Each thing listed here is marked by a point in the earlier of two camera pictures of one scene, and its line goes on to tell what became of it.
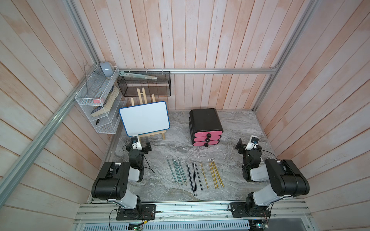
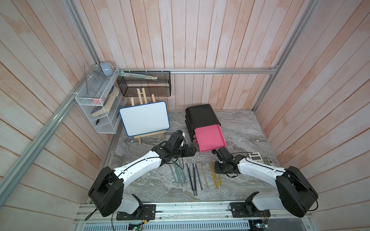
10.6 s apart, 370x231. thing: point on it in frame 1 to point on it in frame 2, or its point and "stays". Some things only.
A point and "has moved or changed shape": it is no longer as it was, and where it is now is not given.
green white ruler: (123, 73) stays
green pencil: (177, 171) stays
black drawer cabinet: (205, 127) has moved or changed shape
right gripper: (239, 145) to (216, 165)
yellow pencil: (204, 174) stays
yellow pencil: (214, 173) stays
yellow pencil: (212, 174) stays
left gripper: (145, 149) to (186, 153)
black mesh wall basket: (133, 86) stays
